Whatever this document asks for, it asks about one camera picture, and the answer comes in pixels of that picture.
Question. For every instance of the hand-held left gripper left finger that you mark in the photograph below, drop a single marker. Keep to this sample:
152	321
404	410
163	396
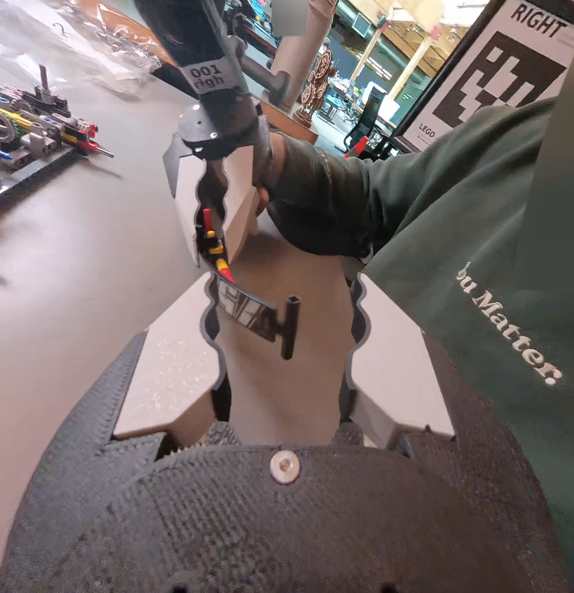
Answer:
176	370

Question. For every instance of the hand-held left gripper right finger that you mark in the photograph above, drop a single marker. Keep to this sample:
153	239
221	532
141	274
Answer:
398	370

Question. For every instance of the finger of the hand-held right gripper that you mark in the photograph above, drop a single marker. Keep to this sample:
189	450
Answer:
187	199
243	204

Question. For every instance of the black yellow lego wing assembly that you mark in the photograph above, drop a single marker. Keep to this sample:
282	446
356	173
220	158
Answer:
243	305

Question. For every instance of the lego car chassis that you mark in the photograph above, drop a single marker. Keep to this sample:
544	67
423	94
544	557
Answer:
37	134

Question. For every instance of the person's right hand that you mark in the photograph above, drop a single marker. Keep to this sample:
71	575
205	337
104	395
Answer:
277	162

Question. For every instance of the black dumbbell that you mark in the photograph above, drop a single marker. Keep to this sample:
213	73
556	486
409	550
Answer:
264	78

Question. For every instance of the person's green sweatshirt torso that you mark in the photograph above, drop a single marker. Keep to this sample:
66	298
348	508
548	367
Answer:
453	324

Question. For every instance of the wooden gear model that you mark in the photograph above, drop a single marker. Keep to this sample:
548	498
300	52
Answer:
317	88

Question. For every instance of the beige rounded object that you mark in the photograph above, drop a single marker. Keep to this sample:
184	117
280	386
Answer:
305	60

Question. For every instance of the orange traffic cone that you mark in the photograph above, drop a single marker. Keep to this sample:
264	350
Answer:
357	148

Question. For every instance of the black office chair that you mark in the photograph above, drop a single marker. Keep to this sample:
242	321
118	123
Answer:
368	116

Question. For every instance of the crumpled clear plastic bag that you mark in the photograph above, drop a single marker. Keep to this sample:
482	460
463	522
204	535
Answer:
60	41

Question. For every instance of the black white marker sign board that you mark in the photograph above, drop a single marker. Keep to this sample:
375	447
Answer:
514	69

